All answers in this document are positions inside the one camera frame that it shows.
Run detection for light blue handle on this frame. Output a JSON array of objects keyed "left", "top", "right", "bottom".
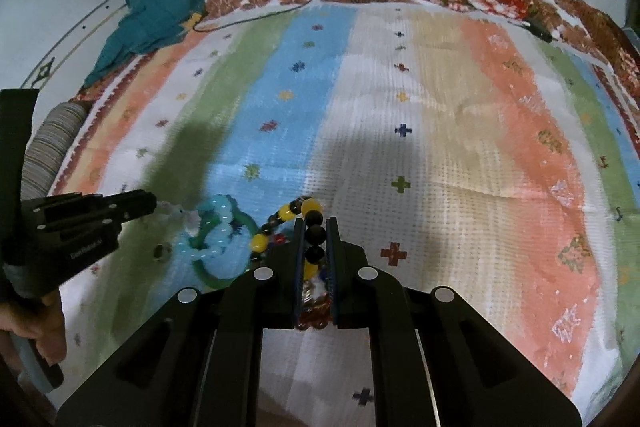
[{"left": 10, "top": 333, "right": 64, "bottom": 395}]

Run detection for left hand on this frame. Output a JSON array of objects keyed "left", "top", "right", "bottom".
[{"left": 1, "top": 289, "right": 67, "bottom": 371}]

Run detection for yellow black bead bracelet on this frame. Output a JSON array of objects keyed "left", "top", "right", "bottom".
[{"left": 247, "top": 196, "right": 332, "bottom": 282}]

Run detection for green jade bangle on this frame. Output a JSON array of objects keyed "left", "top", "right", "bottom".
[{"left": 191, "top": 204, "right": 263, "bottom": 291}]

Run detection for clear crystal bead bracelet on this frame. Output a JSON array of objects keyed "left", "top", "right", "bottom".
[{"left": 150, "top": 200, "right": 203, "bottom": 264}]

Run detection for light blue bead bracelet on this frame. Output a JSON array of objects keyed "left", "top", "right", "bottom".
[{"left": 176, "top": 194, "right": 240, "bottom": 263}]

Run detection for striped colourful bedspread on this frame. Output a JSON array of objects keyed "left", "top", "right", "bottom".
[{"left": 51, "top": 4, "right": 639, "bottom": 421}]

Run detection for striped grey pillow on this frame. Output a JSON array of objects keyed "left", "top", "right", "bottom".
[{"left": 21, "top": 101, "right": 89, "bottom": 199}]

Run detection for black charger plug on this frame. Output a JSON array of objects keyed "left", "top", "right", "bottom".
[{"left": 523, "top": 17, "right": 553, "bottom": 43}]

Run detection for dark red bead bracelet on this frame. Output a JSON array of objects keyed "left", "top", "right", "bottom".
[{"left": 294, "top": 276, "right": 333, "bottom": 332}]

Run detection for teal cloth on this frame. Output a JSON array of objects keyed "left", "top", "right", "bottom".
[{"left": 82, "top": 0, "right": 205, "bottom": 89}]

